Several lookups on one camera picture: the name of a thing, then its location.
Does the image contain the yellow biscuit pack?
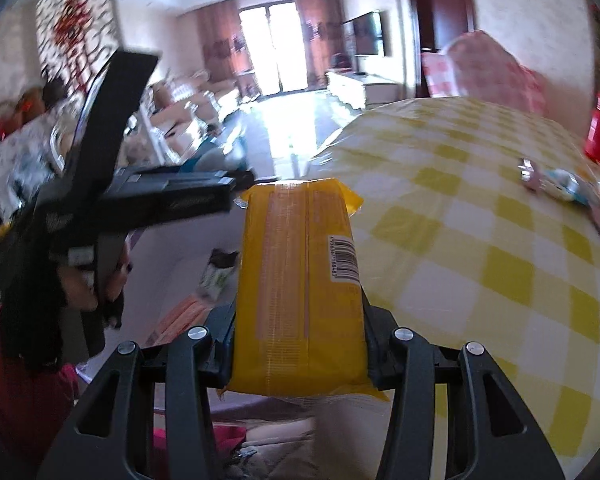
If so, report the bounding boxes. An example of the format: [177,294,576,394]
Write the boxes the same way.
[227,178,384,399]

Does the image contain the blue striped snack packet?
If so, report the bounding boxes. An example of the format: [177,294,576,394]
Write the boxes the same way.
[541,168,590,207]

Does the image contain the black snack packet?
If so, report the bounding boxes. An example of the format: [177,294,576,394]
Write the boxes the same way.
[198,248,239,304]

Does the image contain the pink wafer cracker pack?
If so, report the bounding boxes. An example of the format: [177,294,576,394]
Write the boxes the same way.
[145,294,213,347]

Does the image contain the beige leather dining chair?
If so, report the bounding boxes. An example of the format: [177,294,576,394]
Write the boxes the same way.
[149,70,240,162]

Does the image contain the purple storage box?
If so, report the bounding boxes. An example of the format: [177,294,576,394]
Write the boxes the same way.
[74,219,332,480]

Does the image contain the yellow checkered tablecloth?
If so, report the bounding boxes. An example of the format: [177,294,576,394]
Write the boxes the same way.
[306,98,600,478]

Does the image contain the white tv cabinet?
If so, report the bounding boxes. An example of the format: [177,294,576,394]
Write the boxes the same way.
[326,70,402,110]

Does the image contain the pink checkered covered chair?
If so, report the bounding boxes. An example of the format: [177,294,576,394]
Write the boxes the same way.
[420,30,546,116]

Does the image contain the wall television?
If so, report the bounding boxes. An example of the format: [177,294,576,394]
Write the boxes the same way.
[342,11,385,56]

